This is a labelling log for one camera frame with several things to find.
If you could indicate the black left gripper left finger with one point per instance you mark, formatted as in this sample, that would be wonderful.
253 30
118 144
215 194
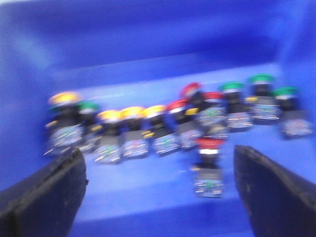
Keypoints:
45 204

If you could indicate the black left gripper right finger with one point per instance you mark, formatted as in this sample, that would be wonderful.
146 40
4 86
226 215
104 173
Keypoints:
278 202

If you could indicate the red push button front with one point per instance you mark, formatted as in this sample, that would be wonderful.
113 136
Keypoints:
208 180

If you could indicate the yellow push button far left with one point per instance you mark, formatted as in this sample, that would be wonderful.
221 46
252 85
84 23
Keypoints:
64 131

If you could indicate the yellow push button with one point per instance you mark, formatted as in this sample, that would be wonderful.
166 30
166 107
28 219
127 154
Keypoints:
108 147
64 131
134 143
164 140

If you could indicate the green push button far right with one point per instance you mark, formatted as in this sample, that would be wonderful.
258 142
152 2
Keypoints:
294 121

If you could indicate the green push button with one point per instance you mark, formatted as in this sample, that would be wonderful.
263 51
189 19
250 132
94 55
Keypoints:
263 105
88 111
238 117
294 121

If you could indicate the green push button left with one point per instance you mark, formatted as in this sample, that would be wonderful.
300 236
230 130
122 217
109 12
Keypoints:
88 111

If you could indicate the green push button upper right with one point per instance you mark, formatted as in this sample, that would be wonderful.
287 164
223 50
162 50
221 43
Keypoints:
263 105

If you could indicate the green push button middle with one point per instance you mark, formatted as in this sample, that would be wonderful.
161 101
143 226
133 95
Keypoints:
238 117

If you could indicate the red push button middle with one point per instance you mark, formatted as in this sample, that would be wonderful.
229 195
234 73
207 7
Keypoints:
212 117

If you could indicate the red push button left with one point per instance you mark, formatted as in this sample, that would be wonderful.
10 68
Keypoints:
186 127

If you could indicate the red push button tilted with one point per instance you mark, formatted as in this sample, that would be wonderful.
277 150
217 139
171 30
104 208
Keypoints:
194 96

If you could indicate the blue plastic crate left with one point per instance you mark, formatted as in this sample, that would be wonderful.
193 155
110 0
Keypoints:
123 53

